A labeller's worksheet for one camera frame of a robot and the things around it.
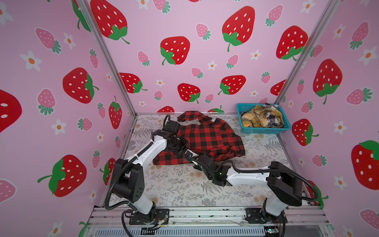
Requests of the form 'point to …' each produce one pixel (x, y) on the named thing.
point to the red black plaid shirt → (213, 137)
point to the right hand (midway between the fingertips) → (196, 151)
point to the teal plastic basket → (242, 107)
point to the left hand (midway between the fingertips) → (192, 147)
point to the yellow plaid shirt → (258, 117)
